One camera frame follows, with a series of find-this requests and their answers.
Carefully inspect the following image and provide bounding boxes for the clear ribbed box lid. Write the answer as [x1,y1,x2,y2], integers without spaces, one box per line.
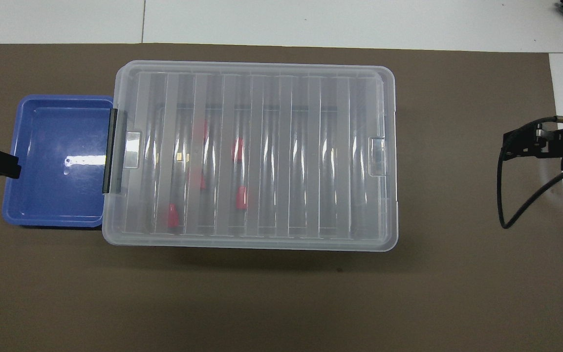
[102,60,399,253]

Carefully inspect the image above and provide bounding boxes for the blue plastic tray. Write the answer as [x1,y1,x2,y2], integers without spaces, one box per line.
[2,94,116,229]

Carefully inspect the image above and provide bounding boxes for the clear plastic storage box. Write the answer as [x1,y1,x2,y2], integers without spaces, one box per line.
[103,64,398,250]

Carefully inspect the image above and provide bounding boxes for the brown table mat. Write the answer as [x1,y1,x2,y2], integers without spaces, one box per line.
[0,43,563,352]

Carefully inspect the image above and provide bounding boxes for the black box latch handle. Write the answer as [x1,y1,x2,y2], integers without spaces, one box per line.
[103,109,128,195]

